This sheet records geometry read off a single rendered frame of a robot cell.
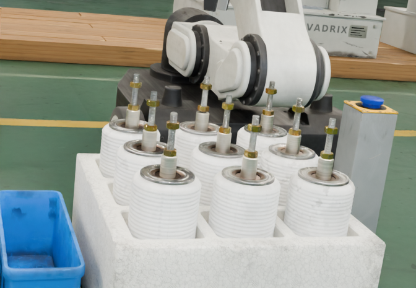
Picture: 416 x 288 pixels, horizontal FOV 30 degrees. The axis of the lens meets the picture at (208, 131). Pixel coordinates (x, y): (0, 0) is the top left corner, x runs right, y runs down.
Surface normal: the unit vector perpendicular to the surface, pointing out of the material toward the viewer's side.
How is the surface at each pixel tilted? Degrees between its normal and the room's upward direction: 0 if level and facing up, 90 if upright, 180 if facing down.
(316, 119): 45
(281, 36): 37
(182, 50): 90
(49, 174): 0
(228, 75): 90
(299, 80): 92
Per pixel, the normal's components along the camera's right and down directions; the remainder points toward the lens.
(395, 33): -0.95, -0.03
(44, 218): 0.29, 0.25
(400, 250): 0.11, -0.96
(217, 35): 0.20, -0.82
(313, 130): 0.29, -0.46
